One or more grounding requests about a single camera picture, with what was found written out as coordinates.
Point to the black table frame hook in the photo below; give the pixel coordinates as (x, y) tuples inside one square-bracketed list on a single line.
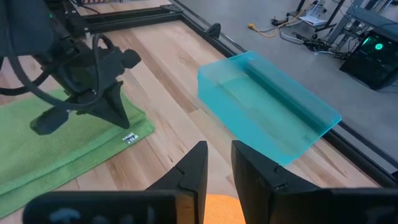
[(214, 31)]

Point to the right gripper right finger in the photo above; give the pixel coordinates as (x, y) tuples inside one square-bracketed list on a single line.
[(255, 180)]

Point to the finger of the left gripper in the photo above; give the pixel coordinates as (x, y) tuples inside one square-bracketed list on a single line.
[(49, 121), (112, 109)]

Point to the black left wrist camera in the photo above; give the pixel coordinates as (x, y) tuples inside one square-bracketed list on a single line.
[(131, 59)]

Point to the grey metal desk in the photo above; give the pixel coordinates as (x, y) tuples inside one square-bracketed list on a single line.
[(367, 14)]

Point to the orange microfiber towel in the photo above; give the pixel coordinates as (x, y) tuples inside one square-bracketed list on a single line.
[(224, 211)]

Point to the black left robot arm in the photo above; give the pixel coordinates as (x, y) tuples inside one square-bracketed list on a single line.
[(25, 25)]

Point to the teal plastic basket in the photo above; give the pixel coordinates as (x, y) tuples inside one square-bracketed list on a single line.
[(264, 109)]

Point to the black computer tower green light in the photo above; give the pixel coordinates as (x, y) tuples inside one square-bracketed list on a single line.
[(373, 62)]

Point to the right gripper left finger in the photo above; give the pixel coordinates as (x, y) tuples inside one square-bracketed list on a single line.
[(192, 174)]

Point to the black aluminium table frame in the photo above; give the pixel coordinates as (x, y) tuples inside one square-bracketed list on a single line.
[(133, 12)]

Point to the green microfiber towel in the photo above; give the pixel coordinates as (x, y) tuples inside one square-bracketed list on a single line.
[(62, 155)]

